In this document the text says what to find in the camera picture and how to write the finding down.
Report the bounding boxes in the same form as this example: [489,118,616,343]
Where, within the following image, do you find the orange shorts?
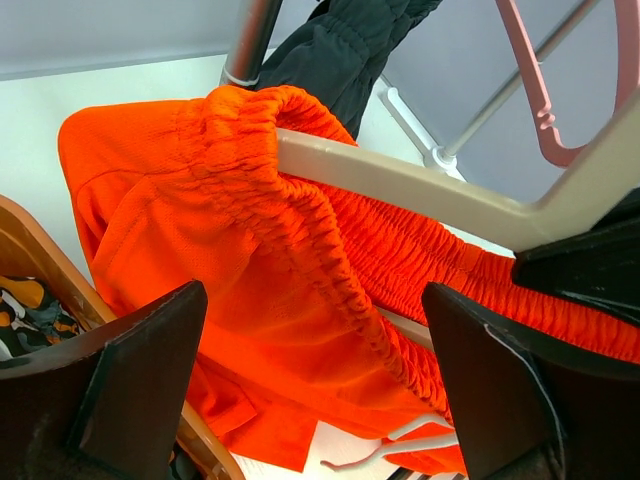
[58,86,639,471]

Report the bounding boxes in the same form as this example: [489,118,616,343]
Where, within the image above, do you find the dark navy shorts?
[255,0,440,138]

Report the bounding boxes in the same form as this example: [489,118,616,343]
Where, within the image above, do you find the orange plastic basket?
[1,199,243,479]

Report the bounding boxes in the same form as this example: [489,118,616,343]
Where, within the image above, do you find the pink plastic hanger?
[496,0,639,168]

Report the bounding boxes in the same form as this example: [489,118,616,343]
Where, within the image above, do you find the beige hanger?
[274,92,640,351]

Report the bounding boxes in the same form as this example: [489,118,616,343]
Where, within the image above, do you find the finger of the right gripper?
[512,188,639,325]

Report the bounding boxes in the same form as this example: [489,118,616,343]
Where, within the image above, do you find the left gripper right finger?
[422,283,639,479]

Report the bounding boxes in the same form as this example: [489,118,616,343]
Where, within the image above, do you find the camouflage patterned shorts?
[1,276,85,361]

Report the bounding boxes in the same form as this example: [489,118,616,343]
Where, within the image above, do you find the metal clothes rack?
[220,1,597,179]

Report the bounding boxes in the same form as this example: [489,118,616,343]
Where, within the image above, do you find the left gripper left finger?
[1,281,207,479]

